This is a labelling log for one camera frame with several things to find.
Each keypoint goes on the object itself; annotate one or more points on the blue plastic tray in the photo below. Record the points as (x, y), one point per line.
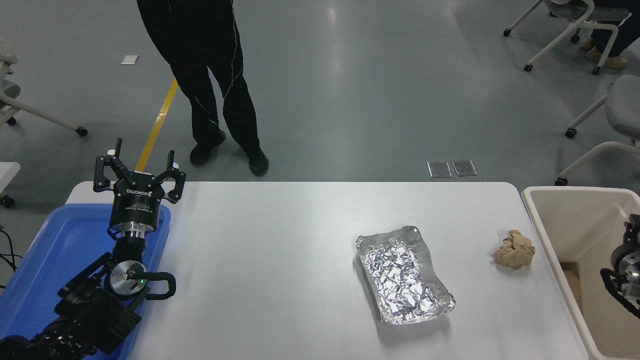
(50, 260)

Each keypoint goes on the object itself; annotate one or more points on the large pale bin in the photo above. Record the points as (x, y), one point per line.
(565, 220)

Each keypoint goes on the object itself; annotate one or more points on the crumpled tan paper ball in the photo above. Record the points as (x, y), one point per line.
(515, 250)

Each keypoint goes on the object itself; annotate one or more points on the white frame grey seat chair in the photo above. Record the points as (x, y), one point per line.
(565, 7)
(9, 90)
(625, 105)

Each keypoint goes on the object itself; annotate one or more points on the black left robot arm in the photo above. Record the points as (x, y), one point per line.
(85, 310)

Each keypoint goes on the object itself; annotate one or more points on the standing person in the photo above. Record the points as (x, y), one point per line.
(200, 50)

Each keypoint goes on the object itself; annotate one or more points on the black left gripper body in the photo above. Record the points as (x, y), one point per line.
(137, 207)

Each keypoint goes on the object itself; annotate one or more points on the seated person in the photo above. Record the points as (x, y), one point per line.
(617, 40)

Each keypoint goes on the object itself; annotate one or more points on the foil tray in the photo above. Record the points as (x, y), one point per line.
(400, 280)

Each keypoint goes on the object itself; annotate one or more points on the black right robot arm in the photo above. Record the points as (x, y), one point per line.
(627, 260)

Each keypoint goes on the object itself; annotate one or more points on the silver floor plate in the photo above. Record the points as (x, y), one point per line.
(464, 168)
(439, 169)

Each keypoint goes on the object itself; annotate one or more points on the white wheeled furniture piece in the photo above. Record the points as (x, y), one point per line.
(6, 172)

